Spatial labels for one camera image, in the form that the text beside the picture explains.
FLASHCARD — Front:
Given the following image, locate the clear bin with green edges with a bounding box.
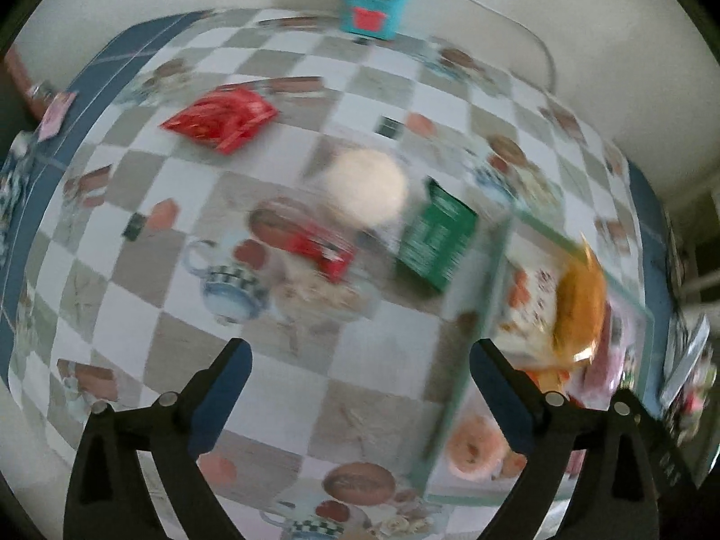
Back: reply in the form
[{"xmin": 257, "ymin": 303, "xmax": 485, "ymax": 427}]
[{"xmin": 419, "ymin": 208, "xmax": 659, "ymax": 504}]

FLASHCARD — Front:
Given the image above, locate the silver flat packet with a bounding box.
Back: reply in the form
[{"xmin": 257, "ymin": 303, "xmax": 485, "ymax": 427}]
[{"xmin": 658, "ymin": 315, "xmax": 715, "ymax": 406}]

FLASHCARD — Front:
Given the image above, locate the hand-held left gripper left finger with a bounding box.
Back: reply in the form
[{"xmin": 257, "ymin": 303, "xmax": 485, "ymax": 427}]
[{"xmin": 63, "ymin": 337, "xmax": 254, "ymax": 540}]

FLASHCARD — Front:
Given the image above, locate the checkered printed tablecloth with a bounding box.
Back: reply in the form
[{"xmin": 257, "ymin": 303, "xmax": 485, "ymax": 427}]
[{"xmin": 0, "ymin": 8, "xmax": 676, "ymax": 540}]

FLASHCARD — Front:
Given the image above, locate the blue and white packet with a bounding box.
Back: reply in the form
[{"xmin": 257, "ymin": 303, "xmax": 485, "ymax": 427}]
[{"xmin": 0, "ymin": 132, "xmax": 35, "ymax": 271}]

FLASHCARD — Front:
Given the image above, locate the red snack packet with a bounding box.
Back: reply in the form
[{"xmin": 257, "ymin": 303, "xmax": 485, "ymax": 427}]
[{"xmin": 159, "ymin": 85, "xmax": 280, "ymax": 157}]

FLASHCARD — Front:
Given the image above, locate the brown wooden furniture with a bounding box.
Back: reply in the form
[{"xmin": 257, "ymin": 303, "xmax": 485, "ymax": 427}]
[{"xmin": 3, "ymin": 48, "xmax": 35, "ymax": 102}]

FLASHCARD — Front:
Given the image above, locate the curved power strip cord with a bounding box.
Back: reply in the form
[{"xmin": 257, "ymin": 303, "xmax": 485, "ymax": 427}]
[{"xmin": 447, "ymin": 0, "xmax": 559, "ymax": 94}]

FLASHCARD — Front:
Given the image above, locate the small red and white packet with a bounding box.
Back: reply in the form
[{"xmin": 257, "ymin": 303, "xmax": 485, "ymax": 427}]
[{"xmin": 275, "ymin": 219, "xmax": 356, "ymax": 285}]

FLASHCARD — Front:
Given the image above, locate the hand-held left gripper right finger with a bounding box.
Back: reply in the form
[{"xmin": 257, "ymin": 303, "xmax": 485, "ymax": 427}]
[{"xmin": 468, "ymin": 338, "xmax": 660, "ymax": 540}]

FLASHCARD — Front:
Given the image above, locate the green box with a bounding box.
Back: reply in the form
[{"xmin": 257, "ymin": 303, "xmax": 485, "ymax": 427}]
[{"xmin": 394, "ymin": 177, "xmax": 480, "ymax": 293}]

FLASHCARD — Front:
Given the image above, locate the pink snack packet with barcode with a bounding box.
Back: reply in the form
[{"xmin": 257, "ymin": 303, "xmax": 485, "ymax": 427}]
[{"xmin": 582, "ymin": 309, "xmax": 648, "ymax": 406}]

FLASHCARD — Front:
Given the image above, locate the small pink packet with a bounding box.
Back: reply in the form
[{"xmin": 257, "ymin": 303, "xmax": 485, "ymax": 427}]
[{"xmin": 36, "ymin": 90, "xmax": 78, "ymax": 143}]

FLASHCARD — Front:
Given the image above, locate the clear packet with orange cake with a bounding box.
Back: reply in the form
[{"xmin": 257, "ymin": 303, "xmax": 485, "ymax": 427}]
[{"xmin": 447, "ymin": 413, "xmax": 530, "ymax": 482}]

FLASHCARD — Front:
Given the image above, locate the clear packet with round bun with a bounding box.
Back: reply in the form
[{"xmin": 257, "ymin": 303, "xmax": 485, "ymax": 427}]
[{"xmin": 315, "ymin": 146, "xmax": 411, "ymax": 231}]

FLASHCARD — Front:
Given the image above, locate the teal box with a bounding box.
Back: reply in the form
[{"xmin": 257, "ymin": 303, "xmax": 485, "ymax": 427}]
[{"xmin": 339, "ymin": 0, "xmax": 417, "ymax": 41}]

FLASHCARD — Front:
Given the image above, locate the yellow potato chips bag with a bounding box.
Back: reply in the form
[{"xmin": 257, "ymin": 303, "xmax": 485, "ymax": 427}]
[{"xmin": 551, "ymin": 236, "xmax": 611, "ymax": 369}]

